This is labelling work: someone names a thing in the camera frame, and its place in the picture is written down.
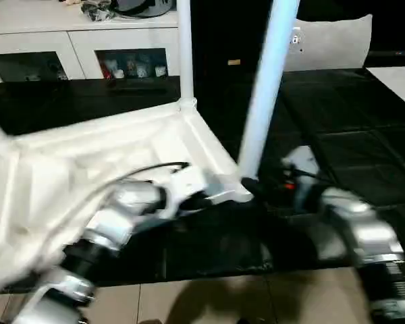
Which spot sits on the white plastic table top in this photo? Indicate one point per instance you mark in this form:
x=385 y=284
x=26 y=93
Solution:
x=87 y=152

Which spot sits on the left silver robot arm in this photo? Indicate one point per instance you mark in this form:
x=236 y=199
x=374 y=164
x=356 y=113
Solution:
x=114 y=222

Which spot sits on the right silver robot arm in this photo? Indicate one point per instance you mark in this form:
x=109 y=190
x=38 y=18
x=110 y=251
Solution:
x=364 y=229

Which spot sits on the white cup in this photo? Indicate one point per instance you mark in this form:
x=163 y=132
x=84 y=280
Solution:
x=160 y=71
x=120 y=74

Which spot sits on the grey pillow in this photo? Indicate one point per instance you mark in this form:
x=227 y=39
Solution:
x=330 y=44

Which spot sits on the white flat board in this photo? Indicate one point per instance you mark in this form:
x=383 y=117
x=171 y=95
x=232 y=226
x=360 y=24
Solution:
x=398 y=84

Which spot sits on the black cabinet with orange label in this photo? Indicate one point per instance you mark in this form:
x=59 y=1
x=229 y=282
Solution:
x=222 y=33

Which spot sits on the red bottle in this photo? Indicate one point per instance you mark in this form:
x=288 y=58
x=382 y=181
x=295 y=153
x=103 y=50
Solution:
x=105 y=71

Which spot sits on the white sideboard with glass doors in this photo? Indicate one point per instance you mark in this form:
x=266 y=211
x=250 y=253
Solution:
x=71 y=37

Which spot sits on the black tangled item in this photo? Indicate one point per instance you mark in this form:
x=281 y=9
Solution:
x=96 y=9

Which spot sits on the beige small figure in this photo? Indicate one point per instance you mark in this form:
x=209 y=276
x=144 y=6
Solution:
x=72 y=2

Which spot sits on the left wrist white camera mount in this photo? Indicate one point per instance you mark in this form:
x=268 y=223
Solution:
x=189 y=179

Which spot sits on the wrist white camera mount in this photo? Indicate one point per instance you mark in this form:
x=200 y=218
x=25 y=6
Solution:
x=300 y=162
x=189 y=179

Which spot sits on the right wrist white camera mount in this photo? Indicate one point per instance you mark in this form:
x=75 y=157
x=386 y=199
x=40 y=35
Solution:
x=300 y=162

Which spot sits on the black rail with red mark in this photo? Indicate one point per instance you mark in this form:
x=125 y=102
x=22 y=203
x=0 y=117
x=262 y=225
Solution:
x=395 y=53

